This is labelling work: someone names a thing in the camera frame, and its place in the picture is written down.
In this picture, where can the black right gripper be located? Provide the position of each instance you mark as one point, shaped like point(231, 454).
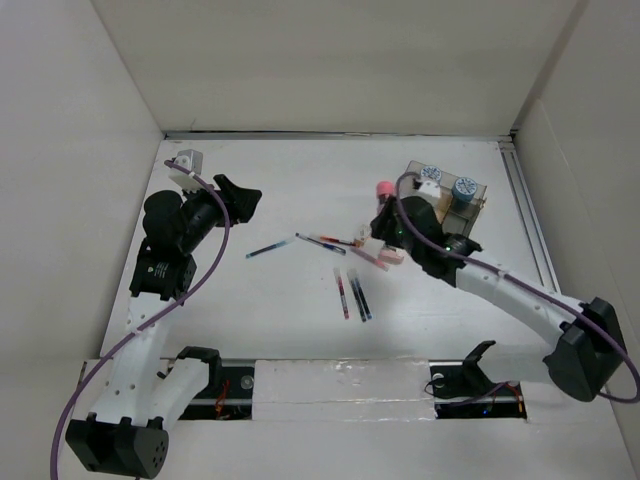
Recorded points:
point(383, 220)

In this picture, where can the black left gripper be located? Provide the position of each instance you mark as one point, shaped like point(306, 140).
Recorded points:
point(234, 204)

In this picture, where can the pink correction tape dispenser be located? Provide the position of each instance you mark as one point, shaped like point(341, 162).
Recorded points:
point(390, 255)

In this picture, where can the small white eraser box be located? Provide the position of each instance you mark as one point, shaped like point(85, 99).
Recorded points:
point(362, 235)

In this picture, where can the blue jar with splash label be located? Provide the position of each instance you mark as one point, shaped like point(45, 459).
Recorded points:
point(430, 174)

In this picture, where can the pink pen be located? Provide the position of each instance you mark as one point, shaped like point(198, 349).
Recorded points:
point(369, 258)

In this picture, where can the blue ballpoint pen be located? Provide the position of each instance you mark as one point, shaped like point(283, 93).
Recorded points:
point(327, 246)

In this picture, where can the red gel pen orange tip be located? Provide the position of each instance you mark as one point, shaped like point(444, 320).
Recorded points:
point(337, 241)

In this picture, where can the dark blue gel pen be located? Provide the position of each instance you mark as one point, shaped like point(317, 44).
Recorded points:
point(364, 311)

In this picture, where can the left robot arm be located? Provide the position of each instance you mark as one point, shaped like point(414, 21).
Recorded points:
point(126, 433)

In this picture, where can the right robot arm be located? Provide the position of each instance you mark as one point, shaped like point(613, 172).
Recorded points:
point(585, 341)

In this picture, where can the clear acrylic desk organizer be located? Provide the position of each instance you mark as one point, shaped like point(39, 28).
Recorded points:
point(453, 219)

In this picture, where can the teal blue pen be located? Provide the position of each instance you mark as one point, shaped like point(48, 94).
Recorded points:
point(270, 247)

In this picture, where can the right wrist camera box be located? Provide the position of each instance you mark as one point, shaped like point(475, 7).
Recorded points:
point(429, 190)

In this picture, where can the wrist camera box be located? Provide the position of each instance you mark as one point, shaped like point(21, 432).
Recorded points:
point(429, 190)
point(190, 159)

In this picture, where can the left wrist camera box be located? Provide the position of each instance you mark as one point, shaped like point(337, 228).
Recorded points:
point(190, 159)

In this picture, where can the aluminium rail back edge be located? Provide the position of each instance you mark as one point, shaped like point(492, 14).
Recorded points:
point(314, 135)

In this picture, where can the aluminium rail right side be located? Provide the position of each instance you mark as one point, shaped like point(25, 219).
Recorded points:
point(528, 215)

